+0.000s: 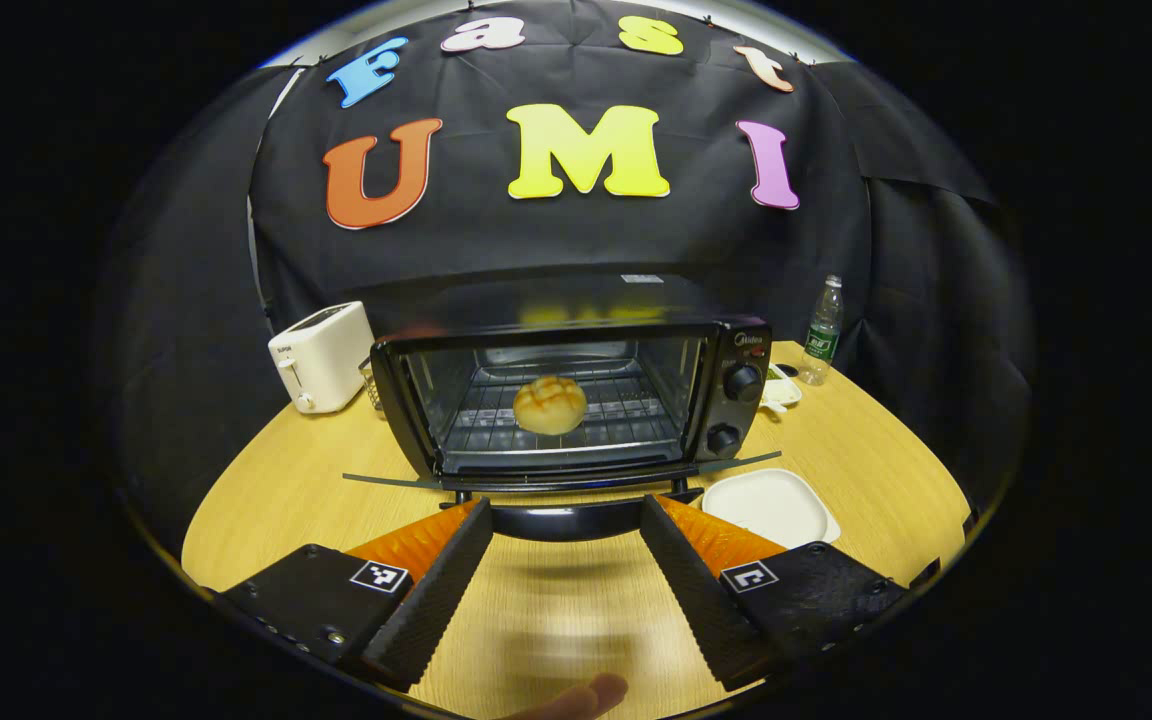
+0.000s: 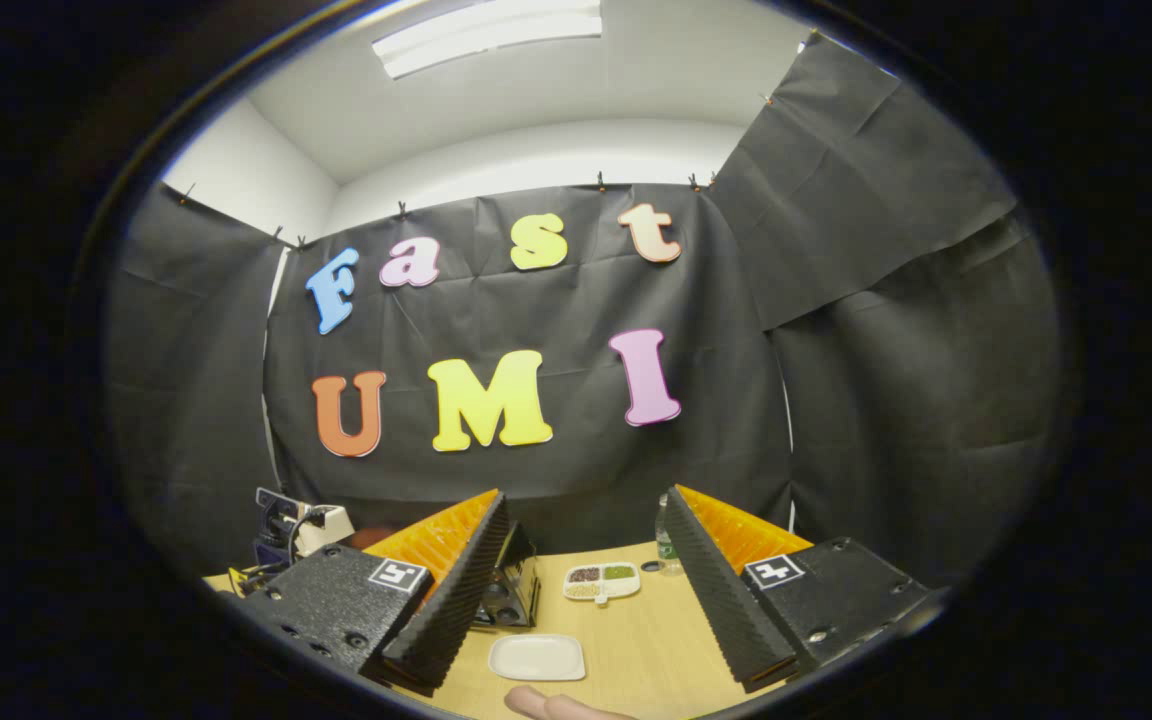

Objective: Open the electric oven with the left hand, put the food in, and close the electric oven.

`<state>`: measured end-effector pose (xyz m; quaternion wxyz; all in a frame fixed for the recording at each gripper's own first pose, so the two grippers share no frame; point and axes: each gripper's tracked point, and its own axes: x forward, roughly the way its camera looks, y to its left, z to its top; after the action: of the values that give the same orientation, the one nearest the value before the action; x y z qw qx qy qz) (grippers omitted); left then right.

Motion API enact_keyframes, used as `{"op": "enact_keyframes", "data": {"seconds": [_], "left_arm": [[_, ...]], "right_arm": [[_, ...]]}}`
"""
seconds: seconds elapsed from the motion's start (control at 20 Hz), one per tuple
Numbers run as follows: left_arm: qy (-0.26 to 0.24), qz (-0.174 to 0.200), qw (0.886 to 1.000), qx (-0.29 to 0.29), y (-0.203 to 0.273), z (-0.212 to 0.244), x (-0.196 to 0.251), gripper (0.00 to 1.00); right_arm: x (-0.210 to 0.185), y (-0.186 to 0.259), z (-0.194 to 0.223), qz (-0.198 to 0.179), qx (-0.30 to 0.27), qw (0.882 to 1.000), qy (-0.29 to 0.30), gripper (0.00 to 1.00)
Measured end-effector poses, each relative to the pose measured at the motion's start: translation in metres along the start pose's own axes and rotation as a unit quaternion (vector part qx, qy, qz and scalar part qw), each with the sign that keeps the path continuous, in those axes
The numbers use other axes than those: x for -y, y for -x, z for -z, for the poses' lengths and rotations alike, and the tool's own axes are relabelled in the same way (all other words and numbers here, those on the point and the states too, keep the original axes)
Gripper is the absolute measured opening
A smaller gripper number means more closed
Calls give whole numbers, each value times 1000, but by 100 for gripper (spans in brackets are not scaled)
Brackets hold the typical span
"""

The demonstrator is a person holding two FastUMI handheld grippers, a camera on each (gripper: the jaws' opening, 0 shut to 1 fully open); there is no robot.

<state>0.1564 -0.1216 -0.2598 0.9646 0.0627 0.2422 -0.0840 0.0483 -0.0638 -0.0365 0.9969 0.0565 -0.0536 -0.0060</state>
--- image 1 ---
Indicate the black electric oven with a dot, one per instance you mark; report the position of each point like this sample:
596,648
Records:
736,420

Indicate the white square plate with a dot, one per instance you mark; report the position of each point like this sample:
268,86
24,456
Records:
766,505

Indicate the round golden bread bun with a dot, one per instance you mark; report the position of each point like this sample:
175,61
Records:
550,405

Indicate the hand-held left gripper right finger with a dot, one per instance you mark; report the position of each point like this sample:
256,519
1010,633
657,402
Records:
696,600

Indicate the white divided dish with beans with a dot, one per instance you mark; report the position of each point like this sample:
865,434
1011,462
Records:
783,392

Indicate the black backdrop cloth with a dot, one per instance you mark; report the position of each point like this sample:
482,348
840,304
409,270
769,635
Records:
536,240

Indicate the clear plastic water bottle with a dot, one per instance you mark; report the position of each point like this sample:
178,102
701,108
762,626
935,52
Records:
821,340

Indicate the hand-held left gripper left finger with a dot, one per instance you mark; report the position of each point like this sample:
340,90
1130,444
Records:
436,600

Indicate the white toaster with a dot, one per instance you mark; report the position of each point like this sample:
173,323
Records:
321,360

